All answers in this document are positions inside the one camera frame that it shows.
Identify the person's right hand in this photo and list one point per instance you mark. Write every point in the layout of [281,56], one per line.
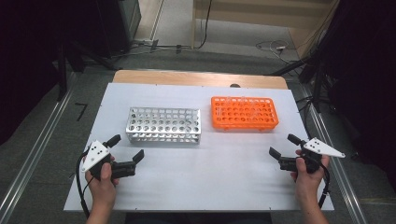
[308,185]

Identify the person's dark clothing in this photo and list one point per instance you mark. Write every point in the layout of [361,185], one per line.
[193,219]

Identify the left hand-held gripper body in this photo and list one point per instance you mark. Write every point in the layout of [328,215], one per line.
[95,155]

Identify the silver metal test tube rack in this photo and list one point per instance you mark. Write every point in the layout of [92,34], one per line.
[163,124]

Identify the dark cabinet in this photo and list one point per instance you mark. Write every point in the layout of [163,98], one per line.
[129,18]

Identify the orange plastic test tube rack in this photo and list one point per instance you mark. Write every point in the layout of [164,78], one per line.
[244,113]

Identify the wooden table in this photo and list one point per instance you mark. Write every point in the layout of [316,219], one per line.
[186,77]

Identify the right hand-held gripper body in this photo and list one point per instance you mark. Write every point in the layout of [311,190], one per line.
[323,148]

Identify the person's left hand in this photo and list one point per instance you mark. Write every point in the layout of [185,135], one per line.
[102,189]

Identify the dark round table grommet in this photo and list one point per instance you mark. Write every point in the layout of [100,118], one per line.
[235,85]

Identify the white board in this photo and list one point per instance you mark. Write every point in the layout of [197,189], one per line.
[199,174]

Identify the black metal stand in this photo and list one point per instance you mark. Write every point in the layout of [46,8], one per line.
[62,71]
[317,84]

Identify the light wooden frame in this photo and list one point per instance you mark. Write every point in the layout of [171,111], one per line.
[249,21]

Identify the power strip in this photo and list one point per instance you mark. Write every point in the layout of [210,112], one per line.
[144,42]

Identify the metal floor rail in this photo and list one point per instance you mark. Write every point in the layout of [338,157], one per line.
[34,155]
[339,174]

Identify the dark curtain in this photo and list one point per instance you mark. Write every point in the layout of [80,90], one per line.
[25,62]
[367,62]

